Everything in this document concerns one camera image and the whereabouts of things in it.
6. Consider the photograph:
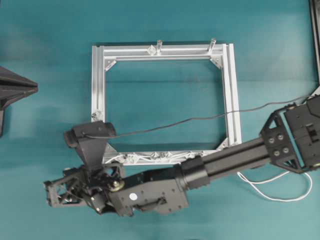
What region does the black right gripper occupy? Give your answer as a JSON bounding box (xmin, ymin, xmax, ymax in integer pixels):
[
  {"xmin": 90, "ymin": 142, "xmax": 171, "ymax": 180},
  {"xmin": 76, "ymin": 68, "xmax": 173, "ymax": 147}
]
[{"xmin": 43, "ymin": 167, "xmax": 92, "ymax": 208}]

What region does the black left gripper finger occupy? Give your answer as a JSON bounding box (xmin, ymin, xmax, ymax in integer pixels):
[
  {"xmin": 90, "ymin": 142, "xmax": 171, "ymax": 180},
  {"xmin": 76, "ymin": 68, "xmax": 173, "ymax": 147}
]
[{"xmin": 0, "ymin": 66, "xmax": 38, "ymax": 110}]

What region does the white ethernet cable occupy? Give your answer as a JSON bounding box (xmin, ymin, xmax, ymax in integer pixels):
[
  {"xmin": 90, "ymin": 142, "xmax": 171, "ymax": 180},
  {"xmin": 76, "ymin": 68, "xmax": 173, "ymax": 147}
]
[{"xmin": 103, "ymin": 151, "xmax": 313, "ymax": 202}]

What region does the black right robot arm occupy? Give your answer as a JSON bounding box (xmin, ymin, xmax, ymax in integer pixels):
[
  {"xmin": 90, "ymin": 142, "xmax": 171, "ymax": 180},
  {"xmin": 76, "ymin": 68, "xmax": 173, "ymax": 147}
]
[{"xmin": 43, "ymin": 95, "xmax": 320, "ymax": 217}]

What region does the grey metal plate left edge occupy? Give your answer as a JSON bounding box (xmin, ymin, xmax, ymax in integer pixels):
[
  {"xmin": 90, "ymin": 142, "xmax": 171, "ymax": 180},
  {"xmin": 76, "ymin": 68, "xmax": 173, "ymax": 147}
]
[{"xmin": 0, "ymin": 109, "xmax": 5, "ymax": 137}]

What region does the clear acrylic pin top middle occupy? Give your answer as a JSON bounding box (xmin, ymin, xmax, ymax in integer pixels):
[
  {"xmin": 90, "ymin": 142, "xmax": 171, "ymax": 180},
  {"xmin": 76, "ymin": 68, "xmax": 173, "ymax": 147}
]
[{"xmin": 156, "ymin": 40, "xmax": 163, "ymax": 55}]

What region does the clear acrylic pin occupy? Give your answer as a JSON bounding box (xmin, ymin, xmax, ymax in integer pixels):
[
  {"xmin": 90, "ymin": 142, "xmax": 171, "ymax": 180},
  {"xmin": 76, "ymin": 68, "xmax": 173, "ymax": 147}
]
[
  {"xmin": 207, "ymin": 38, "xmax": 217, "ymax": 54},
  {"xmin": 156, "ymin": 40, "xmax": 163, "ymax": 55}
]

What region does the clear acrylic pin top right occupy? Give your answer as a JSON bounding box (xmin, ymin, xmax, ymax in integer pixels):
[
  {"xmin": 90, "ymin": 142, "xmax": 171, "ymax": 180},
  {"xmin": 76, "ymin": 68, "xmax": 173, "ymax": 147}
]
[{"xmin": 207, "ymin": 38, "xmax": 217, "ymax": 54}]

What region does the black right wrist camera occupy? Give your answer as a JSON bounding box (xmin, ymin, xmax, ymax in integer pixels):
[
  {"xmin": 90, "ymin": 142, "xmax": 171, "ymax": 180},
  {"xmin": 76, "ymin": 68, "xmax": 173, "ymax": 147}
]
[{"xmin": 63, "ymin": 121, "xmax": 116, "ymax": 172}]

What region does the thin black right camera cable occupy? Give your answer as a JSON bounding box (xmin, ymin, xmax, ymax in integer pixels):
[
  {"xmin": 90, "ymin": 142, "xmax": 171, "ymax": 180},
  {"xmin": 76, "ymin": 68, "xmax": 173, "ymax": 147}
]
[{"xmin": 83, "ymin": 96, "xmax": 313, "ymax": 139}]

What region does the grey metal bracket right edge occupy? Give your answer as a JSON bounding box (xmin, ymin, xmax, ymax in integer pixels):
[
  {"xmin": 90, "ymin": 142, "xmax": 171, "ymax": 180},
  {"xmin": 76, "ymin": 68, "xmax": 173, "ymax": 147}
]
[{"xmin": 312, "ymin": 86, "xmax": 320, "ymax": 96}]

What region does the black metal rail top right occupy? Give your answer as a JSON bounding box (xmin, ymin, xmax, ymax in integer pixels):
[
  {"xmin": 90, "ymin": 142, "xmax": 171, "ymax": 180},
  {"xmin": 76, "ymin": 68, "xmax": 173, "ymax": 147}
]
[{"xmin": 309, "ymin": 0, "xmax": 320, "ymax": 80}]

